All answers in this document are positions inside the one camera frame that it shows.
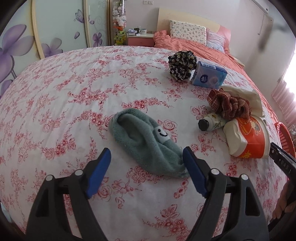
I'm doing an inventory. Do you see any orange white tissue roll pack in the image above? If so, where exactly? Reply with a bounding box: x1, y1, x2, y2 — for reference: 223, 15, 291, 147
223, 115, 270, 159

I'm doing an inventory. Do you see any beige paper napkin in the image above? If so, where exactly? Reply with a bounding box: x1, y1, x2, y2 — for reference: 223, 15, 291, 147
222, 85, 265, 118

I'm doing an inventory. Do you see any brown striped scrunchie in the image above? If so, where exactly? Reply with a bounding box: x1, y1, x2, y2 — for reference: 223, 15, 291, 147
207, 88, 251, 121

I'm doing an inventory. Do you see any floral hand cream tube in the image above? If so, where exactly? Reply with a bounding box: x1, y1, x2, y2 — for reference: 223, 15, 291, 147
198, 113, 228, 132

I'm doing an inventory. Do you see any green smiley face towel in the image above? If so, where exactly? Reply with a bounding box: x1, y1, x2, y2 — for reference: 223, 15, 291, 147
109, 108, 189, 178

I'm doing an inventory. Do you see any person's right hand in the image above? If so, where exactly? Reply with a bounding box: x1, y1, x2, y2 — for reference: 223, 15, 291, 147
272, 182, 296, 220

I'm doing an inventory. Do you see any orange plastic basket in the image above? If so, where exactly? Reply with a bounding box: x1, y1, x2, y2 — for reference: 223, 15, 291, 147
274, 122, 295, 158

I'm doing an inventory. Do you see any pink curtain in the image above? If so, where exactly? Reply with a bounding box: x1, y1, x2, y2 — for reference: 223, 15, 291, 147
271, 69, 295, 127

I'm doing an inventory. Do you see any blue tissue pack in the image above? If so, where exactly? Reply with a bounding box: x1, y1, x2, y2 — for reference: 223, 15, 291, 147
191, 61, 228, 89

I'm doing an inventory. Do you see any floral pink white bedspread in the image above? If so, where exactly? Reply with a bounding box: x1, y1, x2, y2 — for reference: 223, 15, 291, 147
1, 46, 287, 240

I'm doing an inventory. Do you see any striped pink pillow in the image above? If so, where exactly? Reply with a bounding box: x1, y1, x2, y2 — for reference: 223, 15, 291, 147
206, 29, 226, 53

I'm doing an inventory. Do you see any black floral scrunchie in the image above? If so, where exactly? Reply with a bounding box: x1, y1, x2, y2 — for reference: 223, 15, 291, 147
168, 51, 197, 81

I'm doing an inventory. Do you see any floral pillow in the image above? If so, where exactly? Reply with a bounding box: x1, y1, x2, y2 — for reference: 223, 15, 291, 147
170, 20, 207, 45

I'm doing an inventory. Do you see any white air conditioner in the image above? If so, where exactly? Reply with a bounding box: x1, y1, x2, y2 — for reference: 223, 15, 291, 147
252, 0, 270, 15

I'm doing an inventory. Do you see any coral orange duvet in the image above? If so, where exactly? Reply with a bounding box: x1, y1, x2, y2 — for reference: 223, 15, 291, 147
153, 30, 279, 123

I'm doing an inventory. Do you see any flower pattern wardrobe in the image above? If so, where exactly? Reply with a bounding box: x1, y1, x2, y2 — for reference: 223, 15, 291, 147
1, 1, 113, 103

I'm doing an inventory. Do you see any pink nightstand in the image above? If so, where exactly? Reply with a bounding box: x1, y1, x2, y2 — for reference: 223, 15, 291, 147
126, 34, 154, 47

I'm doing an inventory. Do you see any beige pink headboard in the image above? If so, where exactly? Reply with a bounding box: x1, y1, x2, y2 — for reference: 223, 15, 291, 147
156, 8, 231, 48

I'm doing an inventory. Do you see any plush toy display tube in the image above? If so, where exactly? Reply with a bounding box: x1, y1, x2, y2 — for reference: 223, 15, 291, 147
111, 0, 126, 46

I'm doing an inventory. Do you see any wall power outlet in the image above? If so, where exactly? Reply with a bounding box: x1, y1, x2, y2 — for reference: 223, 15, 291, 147
142, 0, 154, 5

